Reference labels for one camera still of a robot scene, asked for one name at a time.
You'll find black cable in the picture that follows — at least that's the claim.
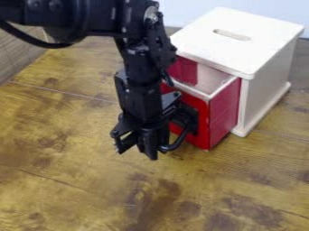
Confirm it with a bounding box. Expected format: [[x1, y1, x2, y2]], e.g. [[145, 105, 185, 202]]
[[0, 21, 77, 50]]

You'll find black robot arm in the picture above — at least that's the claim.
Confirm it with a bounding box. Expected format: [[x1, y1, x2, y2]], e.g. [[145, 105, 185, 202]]
[[0, 0, 180, 160]]

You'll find white wooden box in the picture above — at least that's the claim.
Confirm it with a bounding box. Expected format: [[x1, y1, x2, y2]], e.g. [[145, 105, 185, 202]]
[[172, 7, 304, 137]]

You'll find black metal drawer handle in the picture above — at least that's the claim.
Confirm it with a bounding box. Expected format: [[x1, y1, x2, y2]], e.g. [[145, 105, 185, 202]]
[[158, 105, 199, 153]]

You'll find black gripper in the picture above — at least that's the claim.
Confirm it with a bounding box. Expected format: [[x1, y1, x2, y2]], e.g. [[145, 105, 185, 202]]
[[110, 69, 181, 161]]

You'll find red drawer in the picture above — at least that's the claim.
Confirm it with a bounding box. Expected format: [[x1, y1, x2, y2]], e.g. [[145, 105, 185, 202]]
[[162, 56, 241, 150]]

